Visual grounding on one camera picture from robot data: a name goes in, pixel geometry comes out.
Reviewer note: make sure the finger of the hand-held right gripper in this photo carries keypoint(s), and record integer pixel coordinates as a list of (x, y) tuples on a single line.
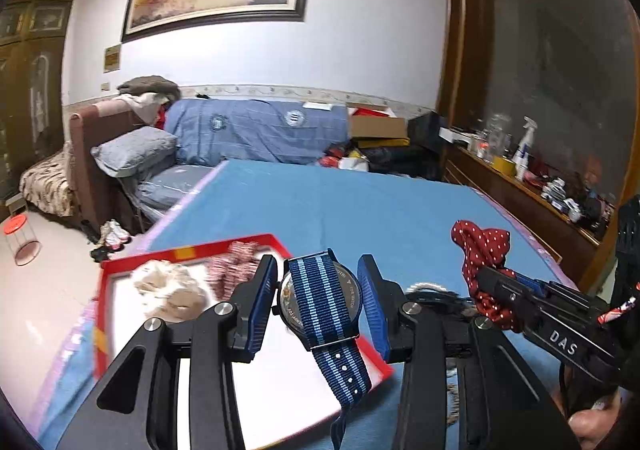
[(510, 300), (534, 286)]

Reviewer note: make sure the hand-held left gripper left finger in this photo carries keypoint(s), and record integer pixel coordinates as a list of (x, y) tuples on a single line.
[(260, 302)]

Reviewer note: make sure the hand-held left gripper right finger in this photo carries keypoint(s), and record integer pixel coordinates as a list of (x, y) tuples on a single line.
[(372, 310)]

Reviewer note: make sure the red polka dot scrunchie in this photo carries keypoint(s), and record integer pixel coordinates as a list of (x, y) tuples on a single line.
[(480, 240)]

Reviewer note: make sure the red tray with white inside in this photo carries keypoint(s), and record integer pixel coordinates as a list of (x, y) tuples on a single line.
[(290, 380)]

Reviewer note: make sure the person's right hand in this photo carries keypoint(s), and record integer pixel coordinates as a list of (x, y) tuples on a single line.
[(595, 422)]

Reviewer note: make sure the red checked scrunchie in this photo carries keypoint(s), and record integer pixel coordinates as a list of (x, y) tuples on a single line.
[(227, 265)]

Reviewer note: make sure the wooden dresser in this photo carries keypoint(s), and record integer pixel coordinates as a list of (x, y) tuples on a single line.
[(520, 210)]

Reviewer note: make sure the cream scrunchie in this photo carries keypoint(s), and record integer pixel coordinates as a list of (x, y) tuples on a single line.
[(170, 290)]

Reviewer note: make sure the yellow tape roll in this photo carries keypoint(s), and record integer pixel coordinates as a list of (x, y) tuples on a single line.
[(503, 166)]

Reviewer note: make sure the white spray bottle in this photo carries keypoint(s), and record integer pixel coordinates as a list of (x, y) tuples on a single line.
[(522, 145)]

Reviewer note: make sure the grey folded bedding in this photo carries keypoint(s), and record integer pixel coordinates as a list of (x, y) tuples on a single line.
[(170, 185)]

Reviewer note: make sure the pile of bags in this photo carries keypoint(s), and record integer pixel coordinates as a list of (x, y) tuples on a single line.
[(380, 157)]

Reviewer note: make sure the glass jar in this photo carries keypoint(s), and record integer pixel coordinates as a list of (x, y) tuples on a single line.
[(498, 135)]

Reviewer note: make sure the pair of shoes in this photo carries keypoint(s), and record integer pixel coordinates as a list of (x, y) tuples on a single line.
[(114, 233)]

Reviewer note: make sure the blue checked quilt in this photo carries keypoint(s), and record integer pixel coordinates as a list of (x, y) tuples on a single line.
[(260, 130)]

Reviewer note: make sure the cardboard box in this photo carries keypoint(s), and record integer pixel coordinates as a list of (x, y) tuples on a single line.
[(375, 125)]

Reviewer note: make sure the black box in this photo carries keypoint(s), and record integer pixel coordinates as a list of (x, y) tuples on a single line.
[(425, 132)]

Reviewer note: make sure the grey pillow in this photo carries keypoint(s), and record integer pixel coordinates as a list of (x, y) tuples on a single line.
[(132, 150)]

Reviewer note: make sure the white paper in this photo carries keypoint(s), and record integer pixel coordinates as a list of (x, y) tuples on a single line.
[(317, 105)]

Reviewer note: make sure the brown sofa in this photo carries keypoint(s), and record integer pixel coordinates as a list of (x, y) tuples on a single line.
[(90, 150)]

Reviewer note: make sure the wooden framed mirror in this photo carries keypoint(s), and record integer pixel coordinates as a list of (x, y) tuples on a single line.
[(550, 55)]

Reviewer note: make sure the pile of clothes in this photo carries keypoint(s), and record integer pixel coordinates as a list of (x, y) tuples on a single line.
[(150, 90)]

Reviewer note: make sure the red stool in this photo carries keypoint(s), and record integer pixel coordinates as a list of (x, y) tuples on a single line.
[(17, 227)]

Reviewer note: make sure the wooden wardrobe with glass doors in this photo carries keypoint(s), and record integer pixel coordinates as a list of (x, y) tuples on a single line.
[(30, 80)]

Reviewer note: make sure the yellow wall plaque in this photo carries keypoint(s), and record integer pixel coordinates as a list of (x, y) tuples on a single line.
[(113, 58)]

